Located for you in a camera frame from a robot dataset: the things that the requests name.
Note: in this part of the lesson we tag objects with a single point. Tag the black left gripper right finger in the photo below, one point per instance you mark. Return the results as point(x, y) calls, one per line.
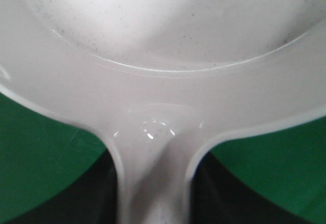
point(217, 196)

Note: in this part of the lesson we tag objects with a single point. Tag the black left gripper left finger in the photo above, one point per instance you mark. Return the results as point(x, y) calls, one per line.
point(92, 198)

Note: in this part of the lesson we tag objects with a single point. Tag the pink plastic dustpan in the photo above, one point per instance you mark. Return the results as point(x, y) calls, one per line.
point(161, 82)

